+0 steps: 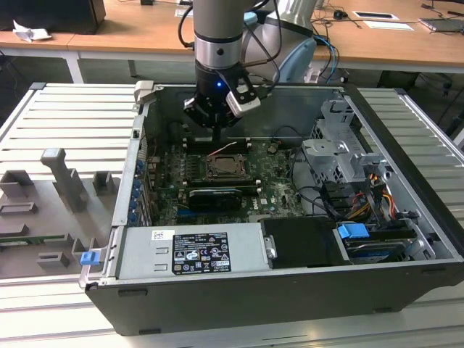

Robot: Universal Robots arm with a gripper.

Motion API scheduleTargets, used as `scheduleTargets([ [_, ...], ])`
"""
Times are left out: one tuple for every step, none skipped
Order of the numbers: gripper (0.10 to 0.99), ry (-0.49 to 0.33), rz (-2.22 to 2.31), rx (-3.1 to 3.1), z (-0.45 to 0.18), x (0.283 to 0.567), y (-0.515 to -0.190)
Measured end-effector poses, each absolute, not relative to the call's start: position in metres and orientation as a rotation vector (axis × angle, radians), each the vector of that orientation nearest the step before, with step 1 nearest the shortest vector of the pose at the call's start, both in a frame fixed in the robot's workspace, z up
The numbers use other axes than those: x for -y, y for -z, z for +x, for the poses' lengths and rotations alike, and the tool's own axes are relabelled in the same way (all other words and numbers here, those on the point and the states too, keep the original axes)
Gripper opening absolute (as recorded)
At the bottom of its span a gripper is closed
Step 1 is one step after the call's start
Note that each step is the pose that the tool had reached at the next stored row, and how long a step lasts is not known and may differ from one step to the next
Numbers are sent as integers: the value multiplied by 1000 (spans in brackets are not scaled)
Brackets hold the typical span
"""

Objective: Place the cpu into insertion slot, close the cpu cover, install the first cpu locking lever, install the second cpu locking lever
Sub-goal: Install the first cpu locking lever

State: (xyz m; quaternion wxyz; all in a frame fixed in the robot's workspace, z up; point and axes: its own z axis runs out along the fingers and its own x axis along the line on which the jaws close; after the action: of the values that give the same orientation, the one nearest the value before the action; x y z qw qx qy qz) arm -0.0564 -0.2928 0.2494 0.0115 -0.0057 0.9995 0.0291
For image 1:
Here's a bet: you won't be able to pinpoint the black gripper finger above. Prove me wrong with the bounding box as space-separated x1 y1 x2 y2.
217 107 243 142
183 96 219 142

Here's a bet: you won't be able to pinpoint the thin wire locking lever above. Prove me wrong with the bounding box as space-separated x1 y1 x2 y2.
208 142 239 157

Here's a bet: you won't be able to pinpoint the black RAM slot bank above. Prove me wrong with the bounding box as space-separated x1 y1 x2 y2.
185 176 262 194
185 136 255 156

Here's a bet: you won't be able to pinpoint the CPU socket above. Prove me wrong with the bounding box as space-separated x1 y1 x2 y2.
203 152 254 183

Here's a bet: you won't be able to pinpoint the black expansion card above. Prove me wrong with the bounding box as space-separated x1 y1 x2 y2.
187 187 243 213

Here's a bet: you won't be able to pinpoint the green motherboard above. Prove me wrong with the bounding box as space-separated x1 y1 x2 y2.
144 139 309 225

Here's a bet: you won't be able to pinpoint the white plug block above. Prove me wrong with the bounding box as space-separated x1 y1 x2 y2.
303 64 323 83

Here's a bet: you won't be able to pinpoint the silver metal drive cage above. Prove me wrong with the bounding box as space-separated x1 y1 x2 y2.
300 99 393 190

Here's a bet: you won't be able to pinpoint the wooden office desk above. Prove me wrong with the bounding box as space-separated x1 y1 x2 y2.
0 0 464 85

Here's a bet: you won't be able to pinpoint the black plastic air shroud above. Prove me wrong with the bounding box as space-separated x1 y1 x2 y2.
260 217 351 270

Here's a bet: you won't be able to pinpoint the grey power supply unit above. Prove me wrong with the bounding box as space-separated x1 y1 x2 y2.
117 223 273 280

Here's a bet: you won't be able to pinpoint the blue disk carrier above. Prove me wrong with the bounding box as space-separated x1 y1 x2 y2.
336 222 370 241

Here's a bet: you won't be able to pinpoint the black computer box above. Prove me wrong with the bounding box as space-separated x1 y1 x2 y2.
0 0 107 36

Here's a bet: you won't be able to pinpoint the blue case latch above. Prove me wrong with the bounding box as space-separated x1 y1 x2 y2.
80 250 101 268

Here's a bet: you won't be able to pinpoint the crumpled white paper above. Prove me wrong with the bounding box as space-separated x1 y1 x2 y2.
12 20 52 43

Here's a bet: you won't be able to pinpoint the grey parts rack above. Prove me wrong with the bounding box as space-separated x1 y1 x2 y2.
0 147 123 280

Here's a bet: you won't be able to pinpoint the black open PC case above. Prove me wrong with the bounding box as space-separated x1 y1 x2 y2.
79 80 464 336

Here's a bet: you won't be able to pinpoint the green RAM stick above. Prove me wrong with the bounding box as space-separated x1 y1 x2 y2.
0 234 68 248

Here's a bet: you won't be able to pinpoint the grey closed laptop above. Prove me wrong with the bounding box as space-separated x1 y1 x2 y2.
418 16 464 36

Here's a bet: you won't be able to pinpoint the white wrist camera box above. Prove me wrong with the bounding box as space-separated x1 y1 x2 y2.
225 83 262 119

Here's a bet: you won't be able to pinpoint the grey case release handle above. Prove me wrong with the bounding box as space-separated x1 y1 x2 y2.
133 80 157 107

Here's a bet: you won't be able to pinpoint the blue cable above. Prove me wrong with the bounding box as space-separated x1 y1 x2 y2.
313 34 340 85

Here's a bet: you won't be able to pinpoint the black internal cable bundle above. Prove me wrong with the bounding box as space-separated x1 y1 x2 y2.
289 125 340 220

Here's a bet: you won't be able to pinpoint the orange yellow red wires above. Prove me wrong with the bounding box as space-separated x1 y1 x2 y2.
347 173 397 219

